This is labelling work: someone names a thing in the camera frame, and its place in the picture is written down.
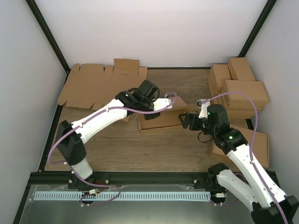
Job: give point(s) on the flat cardboard sheet stack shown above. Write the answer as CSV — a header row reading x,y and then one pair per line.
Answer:
x,y
92,86

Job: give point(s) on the black frame post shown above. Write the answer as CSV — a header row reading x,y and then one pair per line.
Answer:
x,y
268,7
47,33

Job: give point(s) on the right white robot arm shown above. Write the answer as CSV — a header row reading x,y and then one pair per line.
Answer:
x,y
266,201

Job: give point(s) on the folded box back right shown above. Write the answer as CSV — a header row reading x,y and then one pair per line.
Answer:
x,y
240,70

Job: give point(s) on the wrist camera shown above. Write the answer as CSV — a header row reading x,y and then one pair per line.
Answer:
x,y
203,104
162,104

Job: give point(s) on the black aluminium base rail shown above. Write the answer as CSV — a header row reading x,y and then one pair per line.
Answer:
x,y
200,180

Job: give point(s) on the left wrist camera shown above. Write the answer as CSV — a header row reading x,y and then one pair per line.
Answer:
x,y
162,104

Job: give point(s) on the folded box back left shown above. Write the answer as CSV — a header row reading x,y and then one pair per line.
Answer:
x,y
218,74

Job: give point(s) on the cardboard box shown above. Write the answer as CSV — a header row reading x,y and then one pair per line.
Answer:
x,y
168,119

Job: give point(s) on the folded box top stack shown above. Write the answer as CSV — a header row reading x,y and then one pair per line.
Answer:
x,y
255,90

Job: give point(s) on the left black frame post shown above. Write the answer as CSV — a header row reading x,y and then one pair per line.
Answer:
x,y
47,33

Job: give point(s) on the light blue cable duct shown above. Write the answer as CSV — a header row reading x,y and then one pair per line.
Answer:
x,y
123,196

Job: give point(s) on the folded boxes lower stack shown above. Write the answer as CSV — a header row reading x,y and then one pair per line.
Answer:
x,y
238,111

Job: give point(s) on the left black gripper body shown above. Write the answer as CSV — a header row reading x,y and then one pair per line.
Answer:
x,y
148,116

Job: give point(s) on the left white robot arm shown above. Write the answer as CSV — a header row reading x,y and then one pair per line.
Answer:
x,y
71,137

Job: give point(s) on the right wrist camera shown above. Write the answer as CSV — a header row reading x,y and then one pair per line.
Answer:
x,y
203,104

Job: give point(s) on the right black frame post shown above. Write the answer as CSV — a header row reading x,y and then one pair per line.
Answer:
x,y
268,7

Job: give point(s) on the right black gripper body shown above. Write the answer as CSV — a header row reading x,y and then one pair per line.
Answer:
x,y
194,126

